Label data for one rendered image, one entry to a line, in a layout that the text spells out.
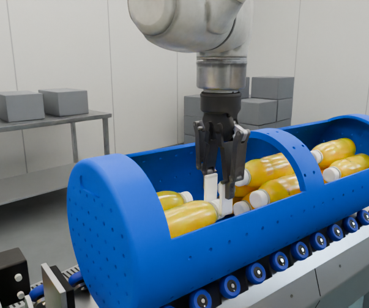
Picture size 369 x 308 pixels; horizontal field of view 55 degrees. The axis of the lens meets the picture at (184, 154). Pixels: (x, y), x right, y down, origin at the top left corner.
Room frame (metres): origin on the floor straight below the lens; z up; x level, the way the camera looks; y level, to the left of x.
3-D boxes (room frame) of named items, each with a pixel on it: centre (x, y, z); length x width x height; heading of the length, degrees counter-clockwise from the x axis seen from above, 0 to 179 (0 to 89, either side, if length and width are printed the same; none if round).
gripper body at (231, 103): (0.66, -0.07, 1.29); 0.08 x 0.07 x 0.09; 37
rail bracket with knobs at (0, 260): (0.64, 0.36, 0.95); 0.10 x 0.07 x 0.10; 37
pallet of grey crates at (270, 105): (4.70, -0.69, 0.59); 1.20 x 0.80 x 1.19; 46
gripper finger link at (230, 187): (0.62, -0.09, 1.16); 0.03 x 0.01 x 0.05; 37
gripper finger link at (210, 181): (0.67, -0.05, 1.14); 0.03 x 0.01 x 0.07; 127
